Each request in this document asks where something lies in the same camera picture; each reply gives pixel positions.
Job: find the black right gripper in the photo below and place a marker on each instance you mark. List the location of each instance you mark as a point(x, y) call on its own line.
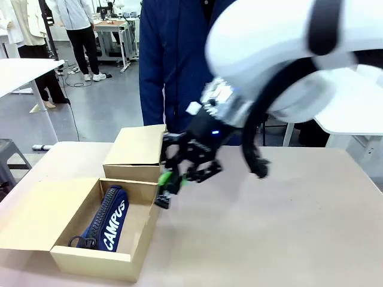
point(206, 131)

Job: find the small cardboard box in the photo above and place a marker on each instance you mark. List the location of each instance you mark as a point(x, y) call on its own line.
point(134, 155)

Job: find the navy CAMPUS pencil case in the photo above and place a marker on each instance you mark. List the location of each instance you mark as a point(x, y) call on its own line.
point(112, 218)

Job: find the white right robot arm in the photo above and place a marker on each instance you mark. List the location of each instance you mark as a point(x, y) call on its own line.
point(269, 45)

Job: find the large open cardboard box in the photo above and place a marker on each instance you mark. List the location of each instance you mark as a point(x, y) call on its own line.
point(45, 215)

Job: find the person in navy jacket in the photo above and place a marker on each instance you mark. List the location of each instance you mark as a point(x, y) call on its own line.
point(170, 59)

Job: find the white tube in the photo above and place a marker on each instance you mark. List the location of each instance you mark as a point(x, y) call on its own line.
point(42, 147)

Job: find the grey workbench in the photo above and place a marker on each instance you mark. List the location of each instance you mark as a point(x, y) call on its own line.
point(115, 33)

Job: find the person in white shirt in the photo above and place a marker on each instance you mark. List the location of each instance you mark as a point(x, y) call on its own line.
point(79, 27)

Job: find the grey metal stool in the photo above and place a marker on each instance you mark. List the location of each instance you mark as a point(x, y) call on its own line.
point(9, 155)

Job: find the black tripod pole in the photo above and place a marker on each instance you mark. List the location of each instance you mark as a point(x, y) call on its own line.
point(49, 33)

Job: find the white side table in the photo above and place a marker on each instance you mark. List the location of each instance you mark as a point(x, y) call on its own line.
point(18, 74)

